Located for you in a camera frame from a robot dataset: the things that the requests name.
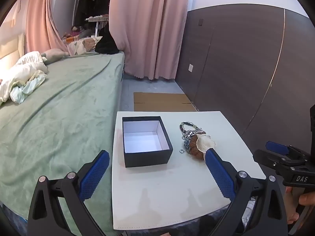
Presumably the brown rudraksha bead bracelet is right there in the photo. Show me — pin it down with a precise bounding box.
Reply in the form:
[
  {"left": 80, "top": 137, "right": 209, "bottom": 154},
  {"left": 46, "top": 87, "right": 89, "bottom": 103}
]
[{"left": 186, "top": 135, "right": 206, "bottom": 161}]

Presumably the white shell pendant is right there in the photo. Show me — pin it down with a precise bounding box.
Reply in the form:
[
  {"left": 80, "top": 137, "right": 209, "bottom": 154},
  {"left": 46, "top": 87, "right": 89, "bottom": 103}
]
[{"left": 196, "top": 134, "right": 216, "bottom": 153}]

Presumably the black square jewelry box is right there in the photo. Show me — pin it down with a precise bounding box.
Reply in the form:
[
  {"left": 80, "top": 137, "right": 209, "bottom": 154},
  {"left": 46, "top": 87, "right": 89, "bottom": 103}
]
[{"left": 122, "top": 116, "right": 173, "bottom": 168}]

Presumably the person's right hand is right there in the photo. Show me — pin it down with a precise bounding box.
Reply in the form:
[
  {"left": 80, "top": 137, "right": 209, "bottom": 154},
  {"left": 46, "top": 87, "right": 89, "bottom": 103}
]
[{"left": 283, "top": 186, "right": 314, "bottom": 225}]

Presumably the green bed blanket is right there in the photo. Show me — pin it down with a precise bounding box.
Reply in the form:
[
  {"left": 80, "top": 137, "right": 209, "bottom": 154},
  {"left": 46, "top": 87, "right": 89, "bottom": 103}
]
[{"left": 0, "top": 51, "right": 126, "bottom": 236}]

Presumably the flat brown cardboard sheet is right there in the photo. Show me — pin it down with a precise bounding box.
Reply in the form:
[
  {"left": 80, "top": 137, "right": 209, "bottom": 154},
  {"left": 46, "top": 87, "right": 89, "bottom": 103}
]
[{"left": 133, "top": 92, "right": 196, "bottom": 112}]

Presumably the cream crumpled duvet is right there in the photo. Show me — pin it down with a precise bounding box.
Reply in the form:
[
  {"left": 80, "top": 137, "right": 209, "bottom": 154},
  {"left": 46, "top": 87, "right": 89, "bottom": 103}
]
[{"left": 1, "top": 51, "right": 48, "bottom": 104}]

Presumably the grey green pillow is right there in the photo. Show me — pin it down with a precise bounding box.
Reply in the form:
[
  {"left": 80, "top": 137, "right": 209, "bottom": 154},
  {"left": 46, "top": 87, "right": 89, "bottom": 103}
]
[{"left": 41, "top": 49, "right": 69, "bottom": 65}]

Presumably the patterned cream pillow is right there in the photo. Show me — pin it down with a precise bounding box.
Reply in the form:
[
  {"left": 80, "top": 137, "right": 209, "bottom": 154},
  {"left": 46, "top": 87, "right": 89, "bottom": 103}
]
[{"left": 67, "top": 36, "right": 102, "bottom": 56}]

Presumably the black clothing pile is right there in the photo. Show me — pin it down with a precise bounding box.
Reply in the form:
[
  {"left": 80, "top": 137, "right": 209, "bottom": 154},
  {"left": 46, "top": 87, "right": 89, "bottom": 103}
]
[{"left": 95, "top": 32, "right": 119, "bottom": 55}]

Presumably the cream padded headboard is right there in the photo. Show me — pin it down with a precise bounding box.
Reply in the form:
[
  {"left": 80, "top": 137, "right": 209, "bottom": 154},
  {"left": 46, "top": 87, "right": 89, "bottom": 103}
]
[{"left": 1, "top": 33, "right": 26, "bottom": 71}]

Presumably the pink curtain left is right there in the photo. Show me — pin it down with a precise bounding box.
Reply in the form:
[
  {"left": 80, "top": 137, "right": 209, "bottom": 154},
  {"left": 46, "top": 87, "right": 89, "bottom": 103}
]
[{"left": 26, "top": 0, "right": 68, "bottom": 53}]

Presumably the pink curtain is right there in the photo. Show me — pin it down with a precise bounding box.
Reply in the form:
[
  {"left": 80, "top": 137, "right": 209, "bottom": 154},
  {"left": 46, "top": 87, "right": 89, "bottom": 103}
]
[
  {"left": 109, "top": 0, "right": 188, "bottom": 80},
  {"left": 26, "top": 0, "right": 68, "bottom": 53}
]

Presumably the pink curtain right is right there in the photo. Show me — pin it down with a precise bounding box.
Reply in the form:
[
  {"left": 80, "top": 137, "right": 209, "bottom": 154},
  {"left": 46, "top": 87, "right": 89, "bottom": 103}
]
[{"left": 109, "top": 0, "right": 188, "bottom": 80}]

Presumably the white wall socket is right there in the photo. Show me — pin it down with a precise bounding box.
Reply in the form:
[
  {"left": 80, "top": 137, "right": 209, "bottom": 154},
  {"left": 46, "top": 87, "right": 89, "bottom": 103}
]
[{"left": 188, "top": 64, "right": 193, "bottom": 72}]

